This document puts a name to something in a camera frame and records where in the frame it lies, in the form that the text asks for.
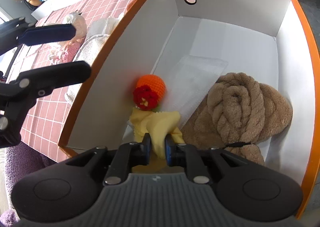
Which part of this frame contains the pink white crochet pouch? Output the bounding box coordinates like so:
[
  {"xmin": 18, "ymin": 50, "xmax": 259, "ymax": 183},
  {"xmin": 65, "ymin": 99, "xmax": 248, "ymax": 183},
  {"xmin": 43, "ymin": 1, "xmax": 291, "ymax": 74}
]
[{"xmin": 48, "ymin": 38, "xmax": 85, "ymax": 65}]

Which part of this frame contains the white round washcloth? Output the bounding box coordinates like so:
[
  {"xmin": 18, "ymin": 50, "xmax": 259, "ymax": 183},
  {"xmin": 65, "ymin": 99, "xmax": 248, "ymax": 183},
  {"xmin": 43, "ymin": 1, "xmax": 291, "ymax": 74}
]
[{"xmin": 65, "ymin": 34, "xmax": 110, "ymax": 105}]

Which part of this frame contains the orange crochet fruit toy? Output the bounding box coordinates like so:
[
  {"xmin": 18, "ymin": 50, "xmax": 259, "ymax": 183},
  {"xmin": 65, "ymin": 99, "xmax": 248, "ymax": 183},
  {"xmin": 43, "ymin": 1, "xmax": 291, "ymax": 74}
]
[{"xmin": 133, "ymin": 74, "xmax": 166, "ymax": 111}]

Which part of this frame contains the yellow cloth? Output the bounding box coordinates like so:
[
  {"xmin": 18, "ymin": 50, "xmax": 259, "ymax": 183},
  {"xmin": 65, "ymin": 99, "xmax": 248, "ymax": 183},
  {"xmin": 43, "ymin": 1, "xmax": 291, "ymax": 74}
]
[{"xmin": 129, "ymin": 108, "xmax": 184, "ymax": 173}]

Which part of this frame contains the orange cardboard box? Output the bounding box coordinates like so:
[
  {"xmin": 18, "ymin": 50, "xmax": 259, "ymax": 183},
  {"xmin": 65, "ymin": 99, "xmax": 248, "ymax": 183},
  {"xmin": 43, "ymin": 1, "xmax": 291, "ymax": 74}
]
[{"xmin": 59, "ymin": 0, "xmax": 319, "ymax": 215}]

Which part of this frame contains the white plastic bag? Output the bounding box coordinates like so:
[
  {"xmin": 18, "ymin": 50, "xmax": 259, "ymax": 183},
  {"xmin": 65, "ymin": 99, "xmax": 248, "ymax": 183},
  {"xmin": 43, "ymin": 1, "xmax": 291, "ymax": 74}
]
[{"xmin": 62, "ymin": 12, "xmax": 87, "ymax": 40}]

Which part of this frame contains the pink checkered tablecloth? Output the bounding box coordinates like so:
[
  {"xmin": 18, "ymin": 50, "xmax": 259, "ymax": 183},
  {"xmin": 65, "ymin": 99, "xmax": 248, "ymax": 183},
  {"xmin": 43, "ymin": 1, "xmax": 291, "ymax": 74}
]
[{"xmin": 7, "ymin": 0, "xmax": 134, "ymax": 162}]

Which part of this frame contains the brown towel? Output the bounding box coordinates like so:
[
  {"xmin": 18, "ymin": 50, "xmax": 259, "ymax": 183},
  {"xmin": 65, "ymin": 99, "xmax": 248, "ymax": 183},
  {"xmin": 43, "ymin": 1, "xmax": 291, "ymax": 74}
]
[{"xmin": 182, "ymin": 72, "xmax": 293, "ymax": 165}]

